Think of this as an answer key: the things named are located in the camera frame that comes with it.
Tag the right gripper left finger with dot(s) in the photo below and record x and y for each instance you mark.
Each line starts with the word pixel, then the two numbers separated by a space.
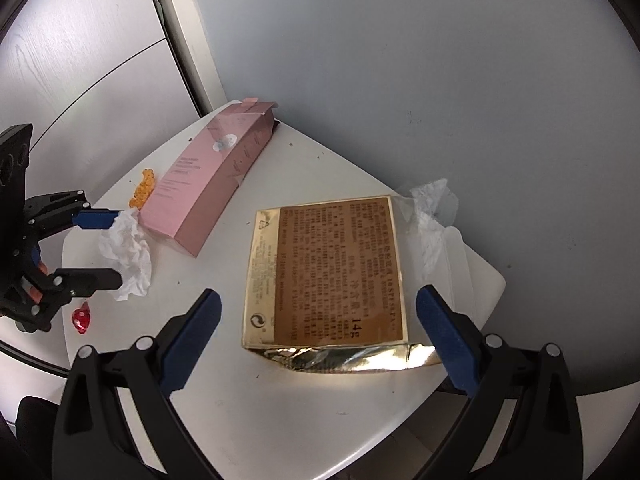
pixel 92 439

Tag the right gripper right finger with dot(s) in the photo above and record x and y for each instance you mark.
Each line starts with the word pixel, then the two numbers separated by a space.
pixel 520 419

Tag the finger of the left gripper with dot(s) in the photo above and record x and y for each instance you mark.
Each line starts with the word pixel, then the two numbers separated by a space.
pixel 63 210
pixel 61 287

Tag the white tissue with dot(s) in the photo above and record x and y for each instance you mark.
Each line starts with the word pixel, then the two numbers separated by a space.
pixel 126 250

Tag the orange peel scrap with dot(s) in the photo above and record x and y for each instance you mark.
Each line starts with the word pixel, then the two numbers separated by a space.
pixel 143 190

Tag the pink sunscreen box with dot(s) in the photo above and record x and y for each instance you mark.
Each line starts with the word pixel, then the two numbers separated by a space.
pixel 191 196

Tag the gold foil packet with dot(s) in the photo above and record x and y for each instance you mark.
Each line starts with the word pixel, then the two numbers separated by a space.
pixel 331 287

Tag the person left hand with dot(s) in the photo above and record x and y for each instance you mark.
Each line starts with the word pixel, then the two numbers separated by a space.
pixel 34 282

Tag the red spotted candy wrapper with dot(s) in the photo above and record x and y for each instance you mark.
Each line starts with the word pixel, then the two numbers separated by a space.
pixel 81 318

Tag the left black tracking camera box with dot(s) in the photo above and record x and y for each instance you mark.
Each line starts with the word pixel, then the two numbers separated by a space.
pixel 14 158

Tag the cream door frame trim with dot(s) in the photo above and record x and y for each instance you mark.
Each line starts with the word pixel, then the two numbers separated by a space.
pixel 184 30

